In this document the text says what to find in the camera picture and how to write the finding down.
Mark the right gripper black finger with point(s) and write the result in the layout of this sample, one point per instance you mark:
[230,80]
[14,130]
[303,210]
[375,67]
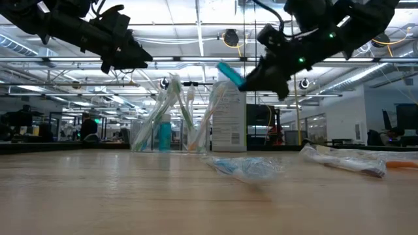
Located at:
[283,94]
[264,80]

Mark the blue toothbrush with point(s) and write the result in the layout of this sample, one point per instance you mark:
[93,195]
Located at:
[248,168]

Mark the clear plastic organizer cup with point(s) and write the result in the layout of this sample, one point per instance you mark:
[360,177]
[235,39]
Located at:
[178,143]

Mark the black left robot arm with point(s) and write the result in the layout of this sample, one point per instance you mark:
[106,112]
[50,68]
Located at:
[39,19]

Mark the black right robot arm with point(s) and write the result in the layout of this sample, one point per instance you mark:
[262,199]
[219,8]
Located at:
[359,19]

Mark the black monitor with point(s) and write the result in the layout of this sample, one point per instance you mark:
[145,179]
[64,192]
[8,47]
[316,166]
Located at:
[261,115]
[407,117]

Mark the red and black machine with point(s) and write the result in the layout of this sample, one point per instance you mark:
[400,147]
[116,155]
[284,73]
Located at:
[276,137]

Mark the green exit sign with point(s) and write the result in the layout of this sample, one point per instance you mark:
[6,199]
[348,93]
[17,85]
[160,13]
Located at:
[97,120]

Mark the white wipes canister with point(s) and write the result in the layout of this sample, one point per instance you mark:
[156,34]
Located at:
[228,124]

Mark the person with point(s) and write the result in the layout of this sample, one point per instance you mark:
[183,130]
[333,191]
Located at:
[372,138]
[88,129]
[26,109]

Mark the yellow container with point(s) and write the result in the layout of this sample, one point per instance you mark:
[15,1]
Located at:
[35,130]

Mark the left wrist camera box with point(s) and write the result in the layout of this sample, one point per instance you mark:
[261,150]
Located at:
[112,21]

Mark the silver ventilation duct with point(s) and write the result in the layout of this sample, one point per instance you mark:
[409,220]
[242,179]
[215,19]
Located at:
[359,76]
[16,45]

